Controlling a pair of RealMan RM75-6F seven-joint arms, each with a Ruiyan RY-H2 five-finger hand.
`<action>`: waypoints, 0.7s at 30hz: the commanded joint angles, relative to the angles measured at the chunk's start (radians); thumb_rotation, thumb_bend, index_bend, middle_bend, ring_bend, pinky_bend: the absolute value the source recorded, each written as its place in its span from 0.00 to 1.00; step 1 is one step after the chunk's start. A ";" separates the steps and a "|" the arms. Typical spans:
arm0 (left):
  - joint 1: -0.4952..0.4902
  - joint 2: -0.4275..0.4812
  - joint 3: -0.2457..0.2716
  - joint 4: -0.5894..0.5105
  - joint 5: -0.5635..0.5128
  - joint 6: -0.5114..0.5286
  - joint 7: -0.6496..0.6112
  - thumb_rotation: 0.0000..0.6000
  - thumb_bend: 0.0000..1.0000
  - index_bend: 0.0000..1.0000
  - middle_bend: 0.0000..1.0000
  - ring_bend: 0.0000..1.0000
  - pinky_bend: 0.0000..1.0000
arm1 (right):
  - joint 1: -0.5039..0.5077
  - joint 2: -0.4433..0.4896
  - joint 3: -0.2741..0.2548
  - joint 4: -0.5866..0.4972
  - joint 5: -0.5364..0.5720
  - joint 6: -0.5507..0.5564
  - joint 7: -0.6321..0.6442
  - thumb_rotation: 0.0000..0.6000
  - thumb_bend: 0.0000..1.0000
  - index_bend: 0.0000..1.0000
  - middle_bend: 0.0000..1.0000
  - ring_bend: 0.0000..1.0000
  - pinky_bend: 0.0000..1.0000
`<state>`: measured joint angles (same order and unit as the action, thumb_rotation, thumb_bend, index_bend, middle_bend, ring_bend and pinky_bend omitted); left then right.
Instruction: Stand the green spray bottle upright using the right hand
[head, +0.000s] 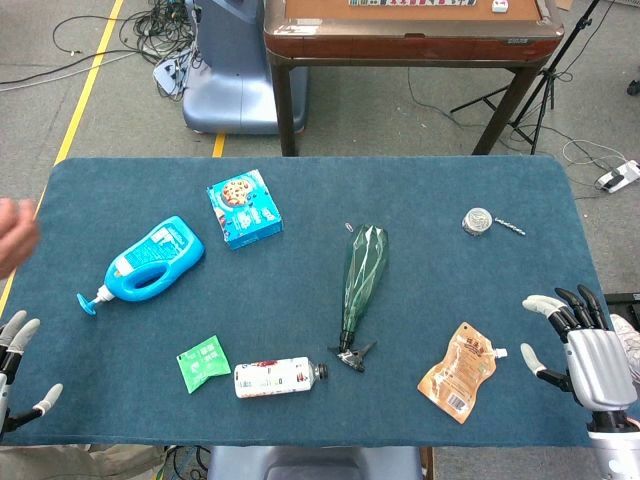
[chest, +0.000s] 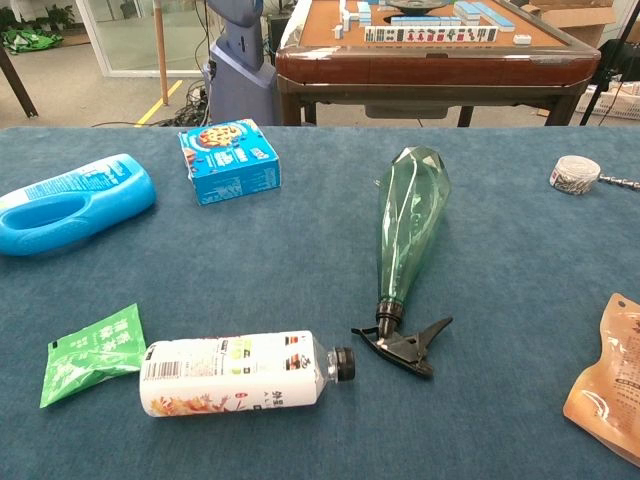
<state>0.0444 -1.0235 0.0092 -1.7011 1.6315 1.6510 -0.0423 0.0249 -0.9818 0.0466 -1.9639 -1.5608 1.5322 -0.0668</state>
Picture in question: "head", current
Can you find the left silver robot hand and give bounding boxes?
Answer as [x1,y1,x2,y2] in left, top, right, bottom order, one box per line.
[0,309,64,436]

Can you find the bare human hand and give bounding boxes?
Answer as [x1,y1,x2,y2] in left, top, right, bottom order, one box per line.
[0,197,41,281]

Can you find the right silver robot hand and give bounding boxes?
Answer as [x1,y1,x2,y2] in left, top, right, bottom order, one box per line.
[520,284,640,431]

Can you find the green transparent spray bottle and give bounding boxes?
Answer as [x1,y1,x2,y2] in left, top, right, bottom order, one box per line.
[327,223,390,374]

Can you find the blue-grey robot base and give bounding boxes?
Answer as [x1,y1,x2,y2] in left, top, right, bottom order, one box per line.
[182,0,309,136]

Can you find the blue pump detergent bottle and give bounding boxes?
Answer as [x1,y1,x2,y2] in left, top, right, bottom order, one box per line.
[76,215,207,317]

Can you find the white bottle with black cap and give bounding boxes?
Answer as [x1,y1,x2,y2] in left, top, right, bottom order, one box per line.
[233,356,330,400]

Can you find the white pink sneaker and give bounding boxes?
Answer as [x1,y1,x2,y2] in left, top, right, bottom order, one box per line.
[608,313,640,386]

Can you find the black box on floor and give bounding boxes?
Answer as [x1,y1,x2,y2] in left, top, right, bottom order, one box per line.
[603,292,640,319]

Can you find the orange spout pouch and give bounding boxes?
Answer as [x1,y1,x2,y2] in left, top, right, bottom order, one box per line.
[417,321,509,425]

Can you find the beige fabric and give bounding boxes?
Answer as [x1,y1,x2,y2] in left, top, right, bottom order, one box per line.
[0,443,166,480]

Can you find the metal drill bit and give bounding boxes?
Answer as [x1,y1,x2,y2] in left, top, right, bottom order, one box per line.
[493,215,527,237]

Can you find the white power strip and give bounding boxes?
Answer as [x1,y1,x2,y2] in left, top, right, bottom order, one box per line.
[593,159,640,194]

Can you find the green sachet packet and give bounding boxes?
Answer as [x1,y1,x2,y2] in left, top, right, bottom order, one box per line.
[175,334,232,395]

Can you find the grey power strip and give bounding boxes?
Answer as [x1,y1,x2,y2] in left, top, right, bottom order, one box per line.
[152,48,194,96]

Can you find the blue cookie box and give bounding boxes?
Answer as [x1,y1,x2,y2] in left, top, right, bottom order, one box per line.
[206,168,285,251]

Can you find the blue table cloth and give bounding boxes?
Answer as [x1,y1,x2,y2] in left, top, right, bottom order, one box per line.
[0,155,619,448]

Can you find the black tripod stand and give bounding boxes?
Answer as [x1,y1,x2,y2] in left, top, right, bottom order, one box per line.
[449,0,606,156]

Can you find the grey-blue robot torso base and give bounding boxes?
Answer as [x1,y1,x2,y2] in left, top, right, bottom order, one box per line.
[206,444,424,480]

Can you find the brown mahjong table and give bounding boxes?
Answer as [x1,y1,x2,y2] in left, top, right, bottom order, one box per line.
[263,0,565,157]

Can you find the row of mahjong tiles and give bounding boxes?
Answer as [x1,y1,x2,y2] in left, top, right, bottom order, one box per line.
[348,0,478,8]

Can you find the grey floor cable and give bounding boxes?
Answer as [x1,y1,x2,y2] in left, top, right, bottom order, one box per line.
[0,49,141,94]

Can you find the white floor cable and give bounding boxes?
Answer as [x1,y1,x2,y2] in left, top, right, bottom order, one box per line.
[562,138,629,174]

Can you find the black cables under table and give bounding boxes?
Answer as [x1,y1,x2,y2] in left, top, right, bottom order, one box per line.
[159,444,214,480]

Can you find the black cable tangle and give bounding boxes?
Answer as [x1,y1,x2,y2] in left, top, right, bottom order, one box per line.
[52,0,201,101]

